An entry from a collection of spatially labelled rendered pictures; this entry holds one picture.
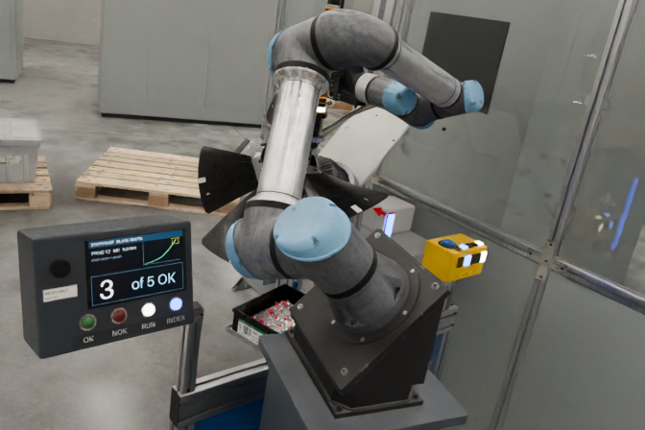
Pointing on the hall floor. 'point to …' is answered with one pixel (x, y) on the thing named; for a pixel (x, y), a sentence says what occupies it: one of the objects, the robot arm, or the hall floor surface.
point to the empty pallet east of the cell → (145, 179)
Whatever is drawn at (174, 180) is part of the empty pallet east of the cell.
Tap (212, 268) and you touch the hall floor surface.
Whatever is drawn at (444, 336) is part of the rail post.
